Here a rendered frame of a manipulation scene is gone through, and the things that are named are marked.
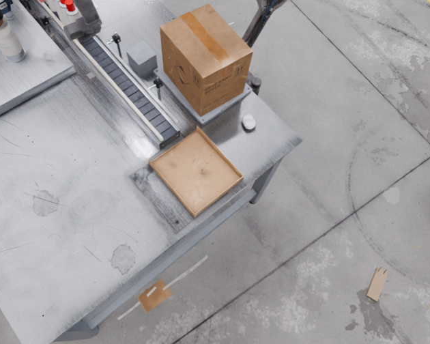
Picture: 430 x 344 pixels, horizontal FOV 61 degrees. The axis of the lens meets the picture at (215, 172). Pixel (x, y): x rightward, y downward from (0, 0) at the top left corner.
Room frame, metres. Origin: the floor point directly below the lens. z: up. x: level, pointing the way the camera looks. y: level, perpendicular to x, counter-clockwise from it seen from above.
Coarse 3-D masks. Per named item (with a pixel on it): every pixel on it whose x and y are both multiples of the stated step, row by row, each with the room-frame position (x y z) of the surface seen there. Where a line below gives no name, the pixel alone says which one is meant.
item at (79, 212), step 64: (128, 0) 1.46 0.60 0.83; (128, 64) 1.07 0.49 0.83; (0, 128) 0.62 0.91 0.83; (64, 128) 0.68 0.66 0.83; (128, 128) 0.74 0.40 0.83; (192, 128) 0.80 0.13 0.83; (256, 128) 0.86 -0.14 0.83; (0, 192) 0.36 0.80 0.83; (64, 192) 0.40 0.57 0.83; (128, 192) 0.45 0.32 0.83; (0, 256) 0.13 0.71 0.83; (64, 256) 0.17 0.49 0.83; (128, 256) 0.21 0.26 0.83; (64, 320) -0.04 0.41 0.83
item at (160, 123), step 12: (96, 48) 1.08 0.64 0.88; (96, 60) 1.02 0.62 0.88; (108, 60) 1.03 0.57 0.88; (108, 72) 0.97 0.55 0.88; (120, 72) 0.98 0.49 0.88; (120, 84) 0.92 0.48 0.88; (132, 84) 0.93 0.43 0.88; (132, 96) 0.87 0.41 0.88; (144, 96) 0.88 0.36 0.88; (144, 108) 0.82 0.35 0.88; (156, 120) 0.77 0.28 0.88; (168, 132) 0.73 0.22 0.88
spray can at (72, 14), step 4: (68, 0) 1.13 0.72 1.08; (68, 4) 1.11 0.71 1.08; (72, 4) 1.12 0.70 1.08; (68, 8) 1.11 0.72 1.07; (72, 8) 1.12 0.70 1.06; (76, 8) 1.14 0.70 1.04; (68, 12) 1.11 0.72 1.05; (72, 12) 1.11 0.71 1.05; (76, 12) 1.12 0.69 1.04; (68, 16) 1.10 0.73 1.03; (72, 16) 1.10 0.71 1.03; (76, 16) 1.11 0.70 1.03; (80, 16) 1.13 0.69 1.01; (72, 20) 1.10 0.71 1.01
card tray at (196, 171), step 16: (176, 144) 0.70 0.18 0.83; (192, 144) 0.72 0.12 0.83; (208, 144) 0.73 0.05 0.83; (160, 160) 0.62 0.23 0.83; (176, 160) 0.63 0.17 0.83; (192, 160) 0.64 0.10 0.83; (208, 160) 0.66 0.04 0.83; (224, 160) 0.67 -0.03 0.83; (160, 176) 0.54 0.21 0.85; (176, 176) 0.56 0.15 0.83; (192, 176) 0.57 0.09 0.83; (208, 176) 0.59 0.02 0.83; (224, 176) 0.60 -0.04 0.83; (240, 176) 0.61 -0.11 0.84; (176, 192) 0.48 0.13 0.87; (192, 192) 0.50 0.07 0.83; (208, 192) 0.51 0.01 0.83; (224, 192) 0.52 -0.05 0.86; (192, 208) 0.44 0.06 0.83
